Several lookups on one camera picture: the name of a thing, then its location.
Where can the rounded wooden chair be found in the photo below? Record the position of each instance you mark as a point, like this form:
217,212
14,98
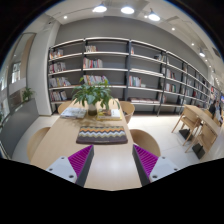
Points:
146,140
63,106
128,109
36,141

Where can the person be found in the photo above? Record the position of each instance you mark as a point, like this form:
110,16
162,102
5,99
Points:
213,108

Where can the grey bookshelf unit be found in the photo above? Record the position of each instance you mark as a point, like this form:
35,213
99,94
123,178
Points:
110,63

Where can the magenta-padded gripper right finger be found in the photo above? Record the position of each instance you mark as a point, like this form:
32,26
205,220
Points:
162,167

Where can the small background potted plant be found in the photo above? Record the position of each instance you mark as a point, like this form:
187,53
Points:
27,94

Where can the yellow book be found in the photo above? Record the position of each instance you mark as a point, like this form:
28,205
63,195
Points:
108,118

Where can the slatted wooden chair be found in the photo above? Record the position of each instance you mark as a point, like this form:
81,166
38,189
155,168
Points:
190,120
206,136

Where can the green plant in white pot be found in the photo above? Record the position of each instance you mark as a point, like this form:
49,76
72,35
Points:
92,95

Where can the zigzag striped towel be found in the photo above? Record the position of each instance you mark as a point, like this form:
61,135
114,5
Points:
101,135

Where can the book with dark picture cover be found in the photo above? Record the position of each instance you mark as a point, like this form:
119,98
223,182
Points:
110,113

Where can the ceiling lights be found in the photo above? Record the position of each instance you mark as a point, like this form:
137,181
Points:
127,10

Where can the white book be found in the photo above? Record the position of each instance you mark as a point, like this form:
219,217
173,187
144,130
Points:
73,112

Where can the long wooden table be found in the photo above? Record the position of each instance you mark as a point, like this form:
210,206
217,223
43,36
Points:
203,116

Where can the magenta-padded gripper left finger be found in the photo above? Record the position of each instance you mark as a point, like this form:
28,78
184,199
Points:
63,167

